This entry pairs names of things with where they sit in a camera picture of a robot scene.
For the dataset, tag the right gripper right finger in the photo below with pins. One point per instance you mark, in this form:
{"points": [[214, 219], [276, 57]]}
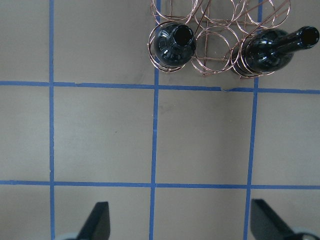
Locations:
{"points": [[266, 224]]}

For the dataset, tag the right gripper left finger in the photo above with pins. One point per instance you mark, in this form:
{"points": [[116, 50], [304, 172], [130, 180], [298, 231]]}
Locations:
{"points": [[97, 225]]}

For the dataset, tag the dark wine bottle outer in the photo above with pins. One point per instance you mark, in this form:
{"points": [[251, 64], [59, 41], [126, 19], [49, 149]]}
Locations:
{"points": [[271, 50]]}

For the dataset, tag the dark wine bottle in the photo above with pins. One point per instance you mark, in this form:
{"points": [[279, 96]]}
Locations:
{"points": [[271, 50], [174, 44]]}

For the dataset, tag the dark wine bottle inner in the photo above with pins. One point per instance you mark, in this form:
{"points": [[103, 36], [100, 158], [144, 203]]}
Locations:
{"points": [[174, 44]]}

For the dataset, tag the copper wire bottle basket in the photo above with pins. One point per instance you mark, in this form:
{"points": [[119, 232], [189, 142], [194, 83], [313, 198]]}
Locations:
{"points": [[221, 29]]}

